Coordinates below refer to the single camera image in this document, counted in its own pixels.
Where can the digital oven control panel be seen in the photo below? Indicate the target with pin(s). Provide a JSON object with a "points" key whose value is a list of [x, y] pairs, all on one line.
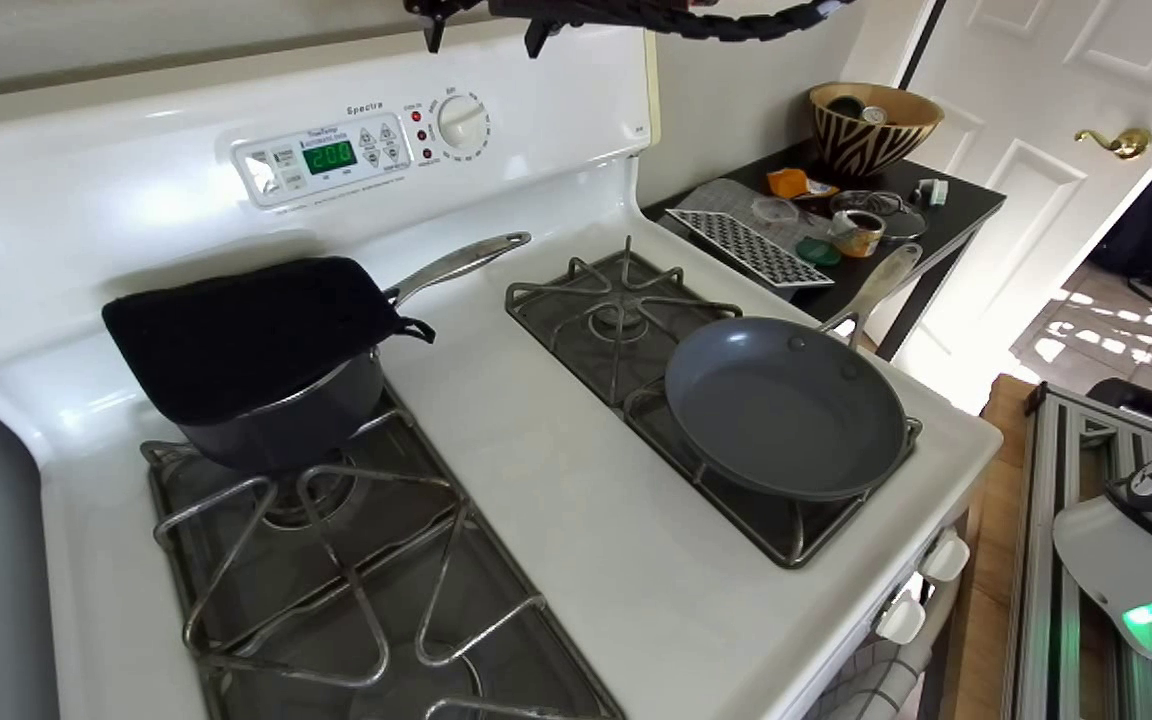
{"points": [[322, 157]]}

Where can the clear plastic container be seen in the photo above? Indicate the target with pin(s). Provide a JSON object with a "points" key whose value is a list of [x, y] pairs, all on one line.
{"points": [[898, 214]]}

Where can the orange object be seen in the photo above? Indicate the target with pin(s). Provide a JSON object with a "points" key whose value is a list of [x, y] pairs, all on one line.
{"points": [[801, 182]]}

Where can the green round lid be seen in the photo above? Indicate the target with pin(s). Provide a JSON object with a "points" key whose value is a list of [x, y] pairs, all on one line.
{"points": [[818, 252]]}

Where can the woven patterned bowl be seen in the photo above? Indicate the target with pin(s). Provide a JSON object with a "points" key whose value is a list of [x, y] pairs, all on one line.
{"points": [[872, 135]]}

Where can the aluminium robot stand frame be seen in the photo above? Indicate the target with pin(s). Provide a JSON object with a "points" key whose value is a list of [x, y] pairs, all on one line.
{"points": [[1042, 562]]}

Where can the white burner control knob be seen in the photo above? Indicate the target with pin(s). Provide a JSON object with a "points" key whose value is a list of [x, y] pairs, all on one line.
{"points": [[946, 555], [901, 618]]}

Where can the white round stove dial knob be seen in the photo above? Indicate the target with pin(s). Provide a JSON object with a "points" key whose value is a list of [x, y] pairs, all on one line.
{"points": [[462, 122]]}

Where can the wooden board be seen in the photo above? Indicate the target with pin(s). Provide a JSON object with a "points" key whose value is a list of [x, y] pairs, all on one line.
{"points": [[996, 532]]}

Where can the black side table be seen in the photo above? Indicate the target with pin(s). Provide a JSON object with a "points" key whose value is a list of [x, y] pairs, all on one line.
{"points": [[957, 222]]}

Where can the white panelled door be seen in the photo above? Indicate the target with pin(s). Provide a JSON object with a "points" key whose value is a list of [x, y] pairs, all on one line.
{"points": [[1003, 200]]}

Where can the grey frying pan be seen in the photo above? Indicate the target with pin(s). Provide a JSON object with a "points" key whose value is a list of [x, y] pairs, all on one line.
{"points": [[783, 407]]}

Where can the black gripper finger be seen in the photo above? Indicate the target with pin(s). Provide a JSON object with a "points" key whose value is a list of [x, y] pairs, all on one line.
{"points": [[543, 35], [428, 19]]}

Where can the black chair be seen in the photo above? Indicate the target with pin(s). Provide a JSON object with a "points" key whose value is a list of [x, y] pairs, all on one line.
{"points": [[1142, 222]]}

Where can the white gas stove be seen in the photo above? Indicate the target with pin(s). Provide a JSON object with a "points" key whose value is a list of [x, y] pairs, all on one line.
{"points": [[578, 466]]}

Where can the burner grate under saucepan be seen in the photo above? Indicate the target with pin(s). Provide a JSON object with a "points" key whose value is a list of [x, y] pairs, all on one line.
{"points": [[336, 585]]}

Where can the burner grate under frying pan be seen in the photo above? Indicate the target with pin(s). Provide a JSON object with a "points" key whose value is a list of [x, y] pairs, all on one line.
{"points": [[601, 321]]}

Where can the small white box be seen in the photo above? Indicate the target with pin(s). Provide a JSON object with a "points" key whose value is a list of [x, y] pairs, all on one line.
{"points": [[934, 194]]}

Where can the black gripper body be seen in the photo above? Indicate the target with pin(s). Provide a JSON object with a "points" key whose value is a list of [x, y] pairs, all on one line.
{"points": [[560, 11]]}

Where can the tape roll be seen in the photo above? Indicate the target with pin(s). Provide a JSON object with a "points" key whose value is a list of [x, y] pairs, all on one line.
{"points": [[858, 233]]}

